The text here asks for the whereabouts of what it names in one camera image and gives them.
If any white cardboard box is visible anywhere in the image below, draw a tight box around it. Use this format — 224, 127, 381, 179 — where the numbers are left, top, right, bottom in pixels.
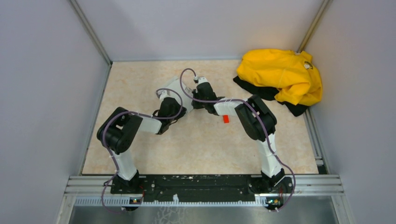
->
156, 77, 193, 111

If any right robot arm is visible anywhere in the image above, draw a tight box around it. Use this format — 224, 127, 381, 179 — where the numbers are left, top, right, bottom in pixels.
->
192, 81, 285, 192

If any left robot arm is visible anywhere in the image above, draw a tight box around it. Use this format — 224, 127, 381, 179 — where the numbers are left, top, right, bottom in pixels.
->
97, 97, 188, 193

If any small red block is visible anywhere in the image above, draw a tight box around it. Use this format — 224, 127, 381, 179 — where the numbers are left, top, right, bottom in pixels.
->
222, 115, 230, 124

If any black garment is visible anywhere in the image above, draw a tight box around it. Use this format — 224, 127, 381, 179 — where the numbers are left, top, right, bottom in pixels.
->
233, 76, 309, 117

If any yellow garment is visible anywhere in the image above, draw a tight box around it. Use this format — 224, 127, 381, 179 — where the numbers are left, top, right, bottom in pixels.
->
236, 49, 323, 106

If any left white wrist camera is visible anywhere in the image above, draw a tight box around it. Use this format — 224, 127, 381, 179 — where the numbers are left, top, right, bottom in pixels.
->
159, 91, 169, 102

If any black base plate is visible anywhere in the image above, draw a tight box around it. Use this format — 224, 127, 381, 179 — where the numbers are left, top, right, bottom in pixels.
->
110, 175, 293, 203

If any aluminium frame rail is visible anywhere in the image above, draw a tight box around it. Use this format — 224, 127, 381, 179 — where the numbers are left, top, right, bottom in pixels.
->
64, 175, 344, 207

